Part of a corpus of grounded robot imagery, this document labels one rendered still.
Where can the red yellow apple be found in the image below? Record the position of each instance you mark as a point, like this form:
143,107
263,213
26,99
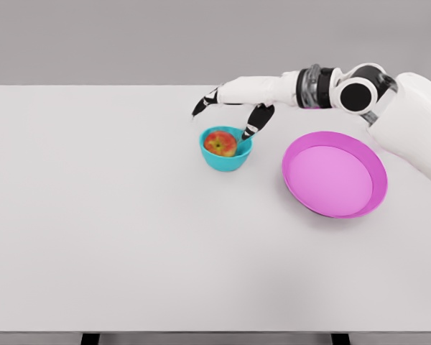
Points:
220,143

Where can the blue bowl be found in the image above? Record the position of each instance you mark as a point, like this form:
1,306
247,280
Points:
226,161

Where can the pink plate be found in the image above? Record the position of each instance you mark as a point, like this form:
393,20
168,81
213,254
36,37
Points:
332,176

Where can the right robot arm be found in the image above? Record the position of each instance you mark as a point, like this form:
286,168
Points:
398,108

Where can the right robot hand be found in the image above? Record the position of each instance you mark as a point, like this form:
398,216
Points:
240,90

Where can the white table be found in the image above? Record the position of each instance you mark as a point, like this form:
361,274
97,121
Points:
129,215

